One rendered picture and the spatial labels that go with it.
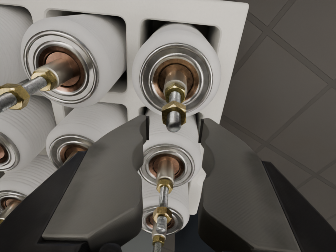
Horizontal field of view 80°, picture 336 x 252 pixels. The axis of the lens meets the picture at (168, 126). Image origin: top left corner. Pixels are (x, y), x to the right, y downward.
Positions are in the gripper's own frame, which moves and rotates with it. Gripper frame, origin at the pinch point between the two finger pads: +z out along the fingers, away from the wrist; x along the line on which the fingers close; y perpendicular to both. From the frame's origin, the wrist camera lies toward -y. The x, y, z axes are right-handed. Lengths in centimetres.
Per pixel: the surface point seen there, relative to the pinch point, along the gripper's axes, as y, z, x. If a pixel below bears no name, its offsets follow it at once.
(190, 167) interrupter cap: 12.1, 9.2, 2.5
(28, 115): 8.0, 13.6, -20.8
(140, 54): -1.8, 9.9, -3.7
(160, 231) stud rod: 12.4, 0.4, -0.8
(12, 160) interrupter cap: 12.6, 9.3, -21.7
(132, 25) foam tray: -3.8, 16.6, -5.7
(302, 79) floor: 7.2, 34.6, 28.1
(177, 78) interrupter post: -0.4, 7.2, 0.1
